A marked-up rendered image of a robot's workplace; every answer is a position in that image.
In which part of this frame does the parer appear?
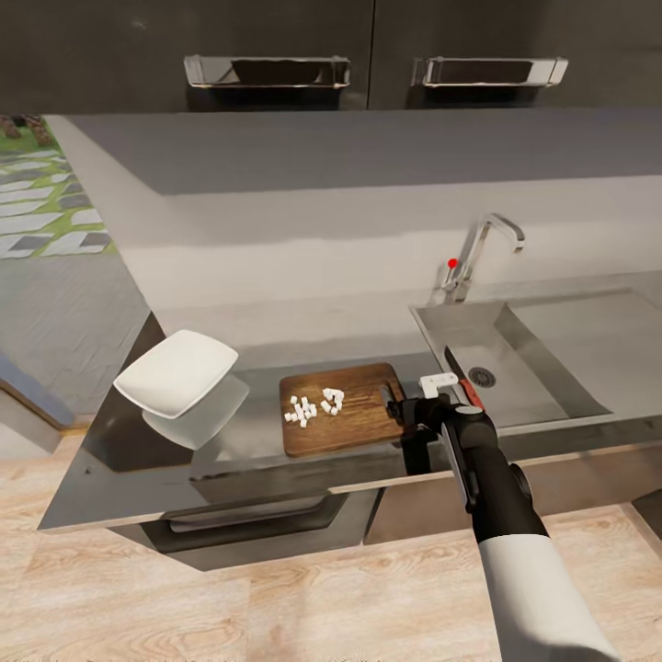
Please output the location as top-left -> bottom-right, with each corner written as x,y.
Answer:
446,347 -> 485,409

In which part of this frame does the cutting board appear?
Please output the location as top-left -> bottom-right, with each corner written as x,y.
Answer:
280,363 -> 418,458

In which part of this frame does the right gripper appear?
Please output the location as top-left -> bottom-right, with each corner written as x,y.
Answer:
387,393 -> 451,429

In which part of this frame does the bowl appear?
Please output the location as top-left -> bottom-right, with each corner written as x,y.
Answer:
114,330 -> 238,420

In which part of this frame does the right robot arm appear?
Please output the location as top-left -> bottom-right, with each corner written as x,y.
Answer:
387,372 -> 622,662

